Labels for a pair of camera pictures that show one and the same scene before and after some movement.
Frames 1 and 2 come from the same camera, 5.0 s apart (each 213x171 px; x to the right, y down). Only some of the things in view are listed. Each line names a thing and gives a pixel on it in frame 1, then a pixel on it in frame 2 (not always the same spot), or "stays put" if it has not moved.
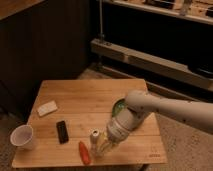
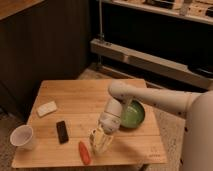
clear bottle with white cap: (95, 149) stays put
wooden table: (66, 112) stays put
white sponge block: (47, 108) stays put
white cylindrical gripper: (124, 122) to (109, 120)
